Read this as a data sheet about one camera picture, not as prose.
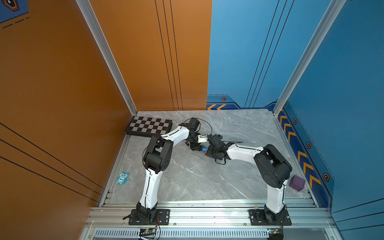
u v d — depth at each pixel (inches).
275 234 27.9
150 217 25.4
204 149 37.2
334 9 27.4
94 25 29.5
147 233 28.5
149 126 42.3
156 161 22.7
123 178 33.4
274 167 19.9
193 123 32.9
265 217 26.2
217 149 29.5
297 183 31.2
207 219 29.7
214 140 30.4
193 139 34.1
